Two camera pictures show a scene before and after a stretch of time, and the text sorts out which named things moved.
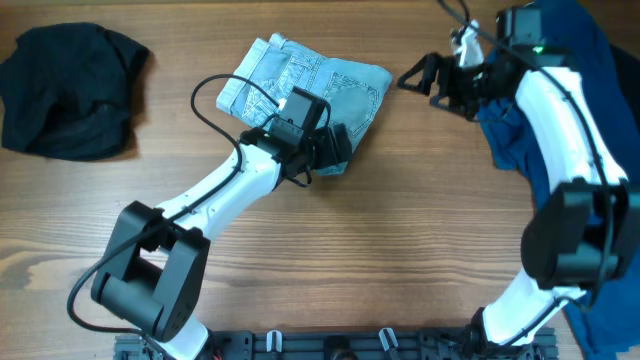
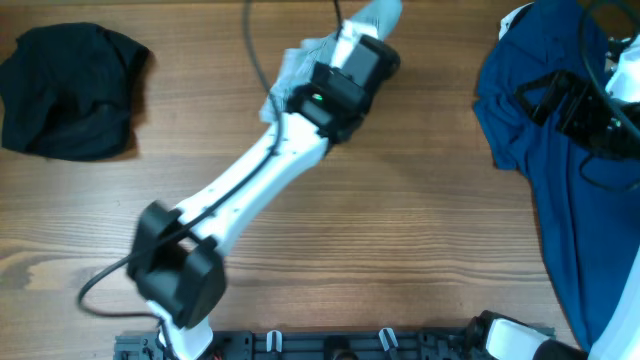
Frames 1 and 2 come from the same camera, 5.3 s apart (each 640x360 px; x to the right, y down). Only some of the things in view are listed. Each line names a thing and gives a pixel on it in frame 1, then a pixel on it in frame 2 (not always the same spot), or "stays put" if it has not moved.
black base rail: (345, 344) stays put
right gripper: (431, 63) → (581, 94)
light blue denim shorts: (259, 85) → (299, 61)
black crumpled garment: (66, 90) stays put
